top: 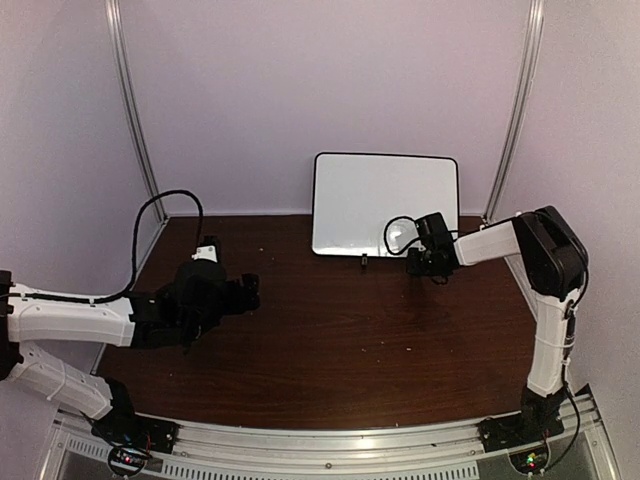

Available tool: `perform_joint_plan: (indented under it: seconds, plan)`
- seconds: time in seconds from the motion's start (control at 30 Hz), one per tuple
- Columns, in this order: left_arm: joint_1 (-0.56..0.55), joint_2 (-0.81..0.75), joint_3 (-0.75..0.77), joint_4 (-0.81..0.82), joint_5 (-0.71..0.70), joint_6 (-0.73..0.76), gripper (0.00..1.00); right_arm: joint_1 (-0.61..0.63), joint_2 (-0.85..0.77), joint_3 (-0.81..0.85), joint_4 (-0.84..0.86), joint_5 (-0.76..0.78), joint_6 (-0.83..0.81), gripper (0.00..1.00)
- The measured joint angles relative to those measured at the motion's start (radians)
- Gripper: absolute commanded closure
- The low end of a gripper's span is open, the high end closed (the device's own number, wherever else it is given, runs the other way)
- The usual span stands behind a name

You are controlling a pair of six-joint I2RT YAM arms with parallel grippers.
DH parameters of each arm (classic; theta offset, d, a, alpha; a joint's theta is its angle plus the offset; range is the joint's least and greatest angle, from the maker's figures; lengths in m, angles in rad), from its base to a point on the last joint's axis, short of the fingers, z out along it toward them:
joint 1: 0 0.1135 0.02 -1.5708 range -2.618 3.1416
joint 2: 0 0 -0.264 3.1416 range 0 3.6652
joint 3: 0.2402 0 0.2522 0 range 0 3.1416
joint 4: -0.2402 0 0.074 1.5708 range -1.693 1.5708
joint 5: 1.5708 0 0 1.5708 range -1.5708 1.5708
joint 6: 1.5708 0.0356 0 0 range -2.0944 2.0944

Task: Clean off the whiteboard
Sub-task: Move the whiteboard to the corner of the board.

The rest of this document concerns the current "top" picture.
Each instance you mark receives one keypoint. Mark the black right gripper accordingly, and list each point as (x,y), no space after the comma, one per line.
(414,267)

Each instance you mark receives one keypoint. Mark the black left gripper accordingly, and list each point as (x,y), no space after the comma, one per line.
(236,304)

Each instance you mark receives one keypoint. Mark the white whiteboard with writing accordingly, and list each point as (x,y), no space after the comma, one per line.
(366,203)

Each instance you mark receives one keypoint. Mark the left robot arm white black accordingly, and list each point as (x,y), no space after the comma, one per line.
(178,314)

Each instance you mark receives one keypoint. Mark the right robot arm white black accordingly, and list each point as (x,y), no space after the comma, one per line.
(556,268)

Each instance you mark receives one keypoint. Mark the left circuit board with leds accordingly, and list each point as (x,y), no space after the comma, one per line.
(127,461)

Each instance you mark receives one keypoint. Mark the circuit board with leds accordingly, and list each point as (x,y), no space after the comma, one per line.
(530,461)
(127,461)

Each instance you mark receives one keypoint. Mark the right circuit board with leds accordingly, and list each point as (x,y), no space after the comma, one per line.
(530,461)

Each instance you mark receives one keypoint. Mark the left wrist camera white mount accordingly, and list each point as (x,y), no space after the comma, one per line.
(207,249)

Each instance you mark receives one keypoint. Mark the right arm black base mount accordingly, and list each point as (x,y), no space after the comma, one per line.
(517,429)

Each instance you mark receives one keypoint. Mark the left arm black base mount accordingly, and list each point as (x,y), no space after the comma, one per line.
(135,432)

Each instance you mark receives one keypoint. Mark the aluminium front frame rail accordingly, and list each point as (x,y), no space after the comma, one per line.
(343,372)

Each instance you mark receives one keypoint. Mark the right aluminium corner post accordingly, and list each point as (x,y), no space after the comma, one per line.
(527,70)

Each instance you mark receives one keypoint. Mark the aluminium corner post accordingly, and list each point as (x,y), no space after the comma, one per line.
(527,70)
(125,80)

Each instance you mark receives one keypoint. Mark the left aluminium corner post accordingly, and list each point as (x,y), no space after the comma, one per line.
(125,80)

